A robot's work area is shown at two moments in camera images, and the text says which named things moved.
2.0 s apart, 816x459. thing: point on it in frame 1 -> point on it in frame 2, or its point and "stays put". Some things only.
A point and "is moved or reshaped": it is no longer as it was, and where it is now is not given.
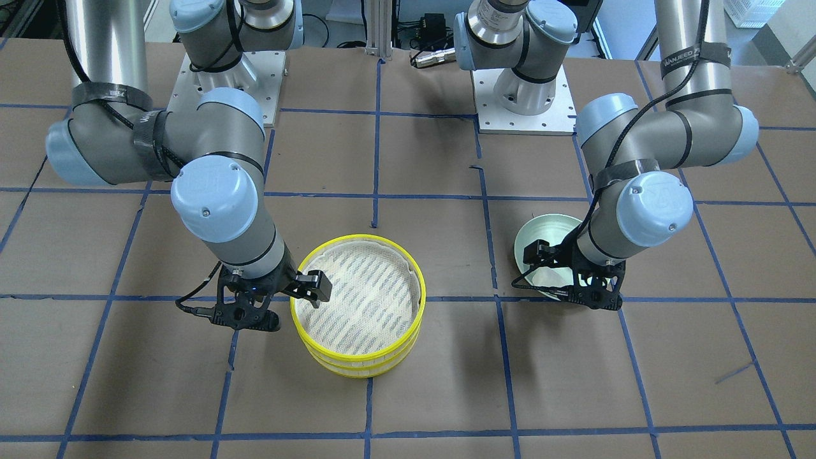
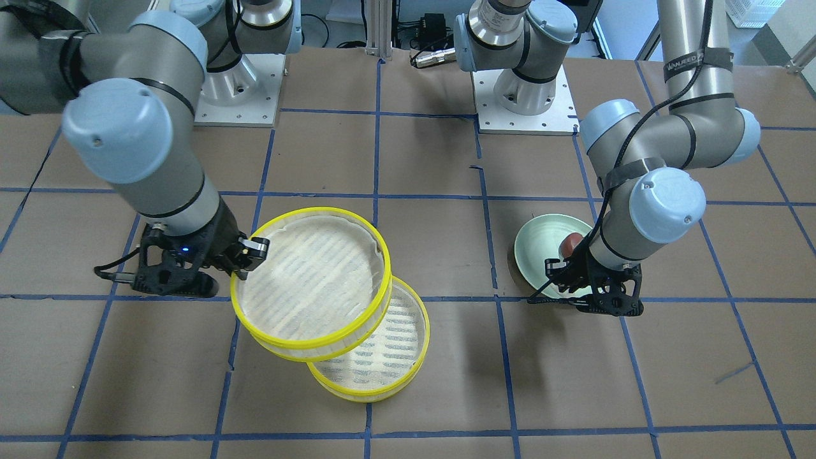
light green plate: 553,229 stays put
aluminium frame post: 379,29 stays put
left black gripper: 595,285 -> 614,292
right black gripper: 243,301 -> 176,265
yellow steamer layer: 377,306 is moved or reshaped
